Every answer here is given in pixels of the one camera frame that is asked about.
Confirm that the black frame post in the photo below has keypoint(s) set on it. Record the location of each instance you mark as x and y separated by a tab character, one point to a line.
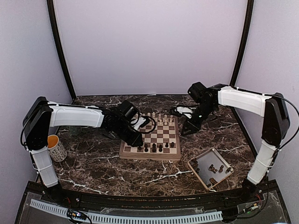
59	48
243	43

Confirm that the white knight right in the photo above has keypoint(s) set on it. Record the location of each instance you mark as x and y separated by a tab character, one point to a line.
165	118

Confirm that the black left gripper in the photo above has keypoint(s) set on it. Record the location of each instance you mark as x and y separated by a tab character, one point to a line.
133	142

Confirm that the black right frame post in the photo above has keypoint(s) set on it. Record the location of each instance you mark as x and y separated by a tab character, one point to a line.
243	43

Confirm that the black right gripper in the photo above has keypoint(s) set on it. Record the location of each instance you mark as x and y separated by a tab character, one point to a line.
194	126

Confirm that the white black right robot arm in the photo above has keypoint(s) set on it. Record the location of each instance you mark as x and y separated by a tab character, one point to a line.
236	134

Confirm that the black left frame post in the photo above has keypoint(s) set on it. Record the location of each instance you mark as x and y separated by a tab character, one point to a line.
59	48

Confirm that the patterned cup orange inside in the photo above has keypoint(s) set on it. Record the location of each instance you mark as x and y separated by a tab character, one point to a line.
56	149

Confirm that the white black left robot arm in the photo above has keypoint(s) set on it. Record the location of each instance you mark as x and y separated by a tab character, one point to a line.
45	114

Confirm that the small green circuit board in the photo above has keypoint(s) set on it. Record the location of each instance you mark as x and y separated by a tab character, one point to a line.
74	214

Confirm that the wooden chess board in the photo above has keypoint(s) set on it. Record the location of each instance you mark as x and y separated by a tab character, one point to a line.
154	133

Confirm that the white rook right corner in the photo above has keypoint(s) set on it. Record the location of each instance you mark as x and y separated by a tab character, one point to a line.
171	120

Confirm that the wooden tray with metal base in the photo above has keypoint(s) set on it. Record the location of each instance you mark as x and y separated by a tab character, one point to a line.
210	156

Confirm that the white slotted cable duct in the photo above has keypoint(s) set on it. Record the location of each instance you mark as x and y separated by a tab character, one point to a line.
97	218

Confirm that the clear glass jar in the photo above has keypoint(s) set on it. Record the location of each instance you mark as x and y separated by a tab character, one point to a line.
75	130

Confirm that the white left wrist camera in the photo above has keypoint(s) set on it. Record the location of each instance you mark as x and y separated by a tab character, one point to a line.
139	122

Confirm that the black front mounting rail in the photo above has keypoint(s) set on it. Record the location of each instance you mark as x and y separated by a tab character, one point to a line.
227	200

